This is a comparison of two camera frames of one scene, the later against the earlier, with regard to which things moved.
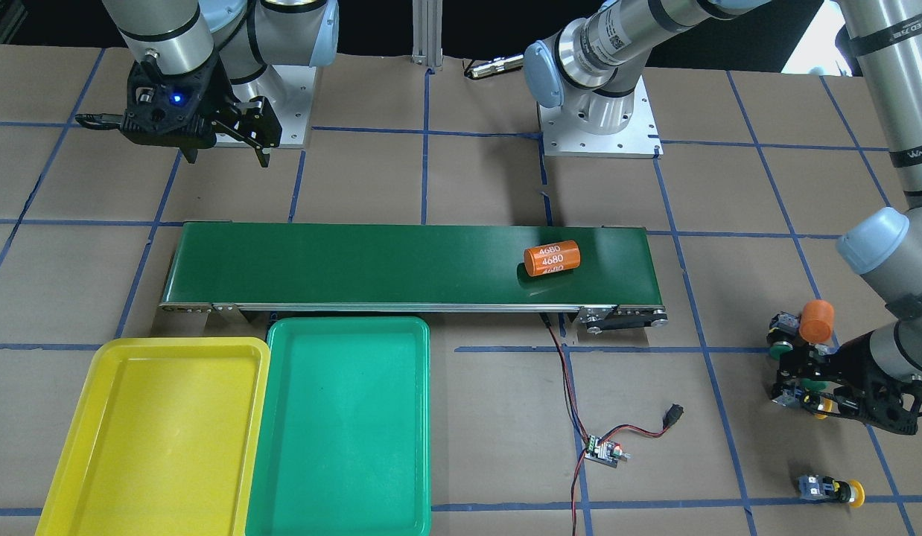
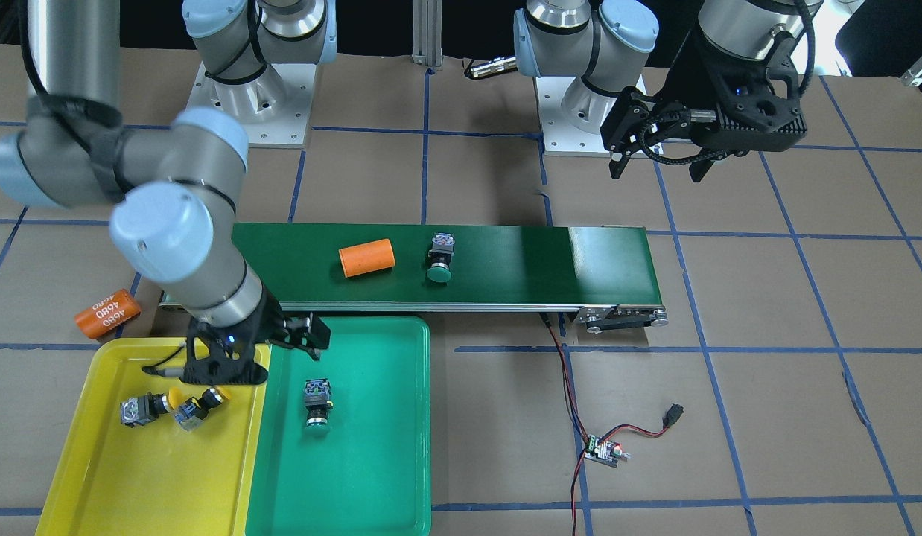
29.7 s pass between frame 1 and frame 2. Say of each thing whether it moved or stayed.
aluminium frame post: stayed
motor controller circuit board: stayed
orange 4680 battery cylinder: moved
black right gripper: moved
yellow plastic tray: stayed
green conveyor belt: stayed
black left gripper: moved
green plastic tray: stayed
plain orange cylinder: moved
